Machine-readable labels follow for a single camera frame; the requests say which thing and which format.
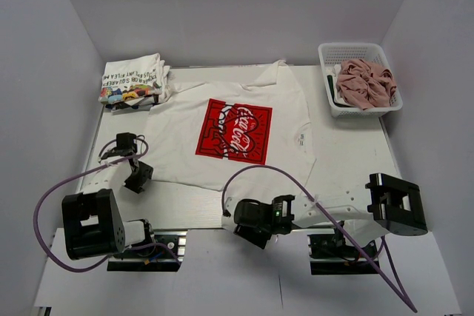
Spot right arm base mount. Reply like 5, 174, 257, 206
307, 232, 377, 276

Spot folded white printed t-shirts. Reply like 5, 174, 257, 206
99, 53, 171, 110

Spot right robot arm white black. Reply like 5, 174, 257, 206
222, 173, 428, 256

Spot white plastic basket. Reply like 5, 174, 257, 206
318, 43, 403, 118

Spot pink t-shirt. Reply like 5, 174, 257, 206
337, 59, 397, 110

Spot green and white t-shirt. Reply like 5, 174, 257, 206
325, 64, 353, 107

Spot white coca-cola t-shirt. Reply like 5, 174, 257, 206
144, 61, 316, 197

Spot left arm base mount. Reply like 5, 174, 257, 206
107, 230, 187, 272

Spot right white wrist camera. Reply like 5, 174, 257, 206
221, 197, 241, 233

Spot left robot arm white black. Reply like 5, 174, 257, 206
61, 132, 157, 260

